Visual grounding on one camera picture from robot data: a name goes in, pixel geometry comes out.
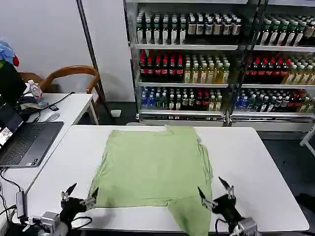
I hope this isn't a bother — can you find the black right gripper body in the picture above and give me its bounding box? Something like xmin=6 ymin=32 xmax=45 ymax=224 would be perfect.
xmin=211 ymin=194 xmax=243 ymax=226

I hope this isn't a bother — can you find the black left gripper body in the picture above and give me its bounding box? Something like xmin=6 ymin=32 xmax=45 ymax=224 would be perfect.
xmin=59 ymin=197 xmax=87 ymax=228

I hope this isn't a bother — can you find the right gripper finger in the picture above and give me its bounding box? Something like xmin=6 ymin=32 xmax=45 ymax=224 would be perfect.
xmin=218 ymin=176 xmax=237 ymax=201
xmin=197 ymin=185 xmax=219 ymax=210

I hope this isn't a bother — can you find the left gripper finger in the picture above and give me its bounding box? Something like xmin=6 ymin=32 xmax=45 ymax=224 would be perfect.
xmin=79 ymin=186 xmax=99 ymax=210
xmin=61 ymin=182 xmax=77 ymax=203

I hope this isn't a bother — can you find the light green shirt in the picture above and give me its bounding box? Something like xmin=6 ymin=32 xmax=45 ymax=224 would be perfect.
xmin=87 ymin=124 xmax=214 ymax=236

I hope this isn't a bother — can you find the grey usb hub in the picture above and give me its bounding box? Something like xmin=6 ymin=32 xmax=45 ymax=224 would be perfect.
xmin=15 ymin=190 xmax=26 ymax=219

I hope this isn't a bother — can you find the dark grey open laptop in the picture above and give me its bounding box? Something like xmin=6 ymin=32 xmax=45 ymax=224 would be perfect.
xmin=0 ymin=102 xmax=64 ymax=168

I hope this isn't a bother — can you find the white side desk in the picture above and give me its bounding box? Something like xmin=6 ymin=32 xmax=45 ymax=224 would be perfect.
xmin=0 ymin=92 xmax=99 ymax=214

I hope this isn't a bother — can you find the clear plastic water bottle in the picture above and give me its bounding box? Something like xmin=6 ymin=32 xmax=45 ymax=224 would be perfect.
xmin=27 ymin=79 xmax=45 ymax=102

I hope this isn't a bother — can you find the brown wooden chair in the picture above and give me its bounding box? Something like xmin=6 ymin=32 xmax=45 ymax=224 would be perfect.
xmin=19 ymin=65 xmax=102 ymax=99

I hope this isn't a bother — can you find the black monitor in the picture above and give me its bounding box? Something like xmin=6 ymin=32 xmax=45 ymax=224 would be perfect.
xmin=0 ymin=60 xmax=28 ymax=107

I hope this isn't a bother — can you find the steel shelf with bottles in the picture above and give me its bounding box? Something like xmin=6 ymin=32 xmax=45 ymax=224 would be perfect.
xmin=124 ymin=0 xmax=238 ymax=126
xmin=230 ymin=0 xmax=315 ymax=131

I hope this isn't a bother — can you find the slanted dark metal pole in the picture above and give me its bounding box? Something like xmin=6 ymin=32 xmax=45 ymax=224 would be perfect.
xmin=76 ymin=0 xmax=114 ymax=119

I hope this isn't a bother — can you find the blue and red bundle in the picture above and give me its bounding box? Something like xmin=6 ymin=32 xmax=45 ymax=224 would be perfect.
xmin=0 ymin=37 xmax=21 ymax=67

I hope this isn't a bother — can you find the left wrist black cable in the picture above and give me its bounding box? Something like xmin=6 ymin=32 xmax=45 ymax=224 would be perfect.
xmin=70 ymin=215 xmax=93 ymax=229

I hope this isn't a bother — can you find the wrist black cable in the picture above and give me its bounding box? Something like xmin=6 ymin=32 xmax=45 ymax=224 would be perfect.
xmin=215 ymin=218 xmax=232 ymax=234
xmin=70 ymin=215 xmax=93 ymax=229

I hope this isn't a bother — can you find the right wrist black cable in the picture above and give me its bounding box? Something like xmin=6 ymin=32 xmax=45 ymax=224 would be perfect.
xmin=215 ymin=218 xmax=232 ymax=234

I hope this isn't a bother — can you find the black laptop cable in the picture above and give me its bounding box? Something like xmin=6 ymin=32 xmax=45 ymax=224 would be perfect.
xmin=0 ymin=167 xmax=25 ymax=193

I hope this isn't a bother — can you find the white furniture frame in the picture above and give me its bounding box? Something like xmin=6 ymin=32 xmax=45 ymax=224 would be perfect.
xmin=299 ymin=129 xmax=315 ymax=157

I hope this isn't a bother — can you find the black desk cable with plug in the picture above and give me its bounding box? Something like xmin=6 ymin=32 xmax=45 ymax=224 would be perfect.
xmin=48 ymin=91 xmax=76 ymax=112

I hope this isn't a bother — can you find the heap of dark cables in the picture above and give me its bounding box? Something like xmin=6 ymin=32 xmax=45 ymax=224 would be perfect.
xmin=18 ymin=94 xmax=51 ymax=116

